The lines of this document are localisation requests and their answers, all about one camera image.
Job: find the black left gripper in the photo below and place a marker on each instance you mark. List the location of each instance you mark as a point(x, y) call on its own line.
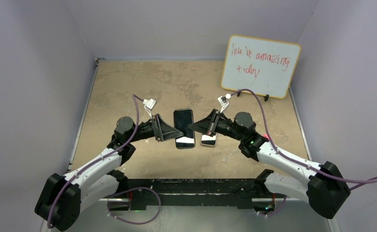
point(163, 132)

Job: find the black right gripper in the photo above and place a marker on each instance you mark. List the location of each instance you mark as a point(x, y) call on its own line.
point(208, 125)

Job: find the purple phone black screen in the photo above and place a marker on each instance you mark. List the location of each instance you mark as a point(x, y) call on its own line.
point(208, 140)

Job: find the white silicone phone case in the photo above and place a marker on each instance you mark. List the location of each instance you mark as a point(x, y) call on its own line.
point(208, 142)

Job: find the black phone silver edge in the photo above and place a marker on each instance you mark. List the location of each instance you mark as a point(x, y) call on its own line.
point(184, 128)

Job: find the black phone case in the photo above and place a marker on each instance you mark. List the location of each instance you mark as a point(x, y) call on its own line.
point(184, 144)

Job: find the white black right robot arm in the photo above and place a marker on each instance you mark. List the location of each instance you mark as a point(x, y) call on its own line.
point(319, 185)

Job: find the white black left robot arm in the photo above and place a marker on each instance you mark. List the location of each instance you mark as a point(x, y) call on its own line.
point(64, 197)

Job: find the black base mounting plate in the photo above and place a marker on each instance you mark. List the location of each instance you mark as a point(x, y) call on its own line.
point(242, 193)

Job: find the yellow framed whiteboard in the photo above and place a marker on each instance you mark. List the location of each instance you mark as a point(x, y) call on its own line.
point(266, 67)

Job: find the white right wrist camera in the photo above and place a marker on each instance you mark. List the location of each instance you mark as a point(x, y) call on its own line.
point(223, 100)

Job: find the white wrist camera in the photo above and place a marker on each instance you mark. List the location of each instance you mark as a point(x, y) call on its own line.
point(223, 100)
point(149, 104)

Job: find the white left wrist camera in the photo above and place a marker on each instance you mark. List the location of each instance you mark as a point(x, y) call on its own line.
point(149, 104)

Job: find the aluminium frame rail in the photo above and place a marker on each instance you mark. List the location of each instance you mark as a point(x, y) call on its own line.
point(283, 185)

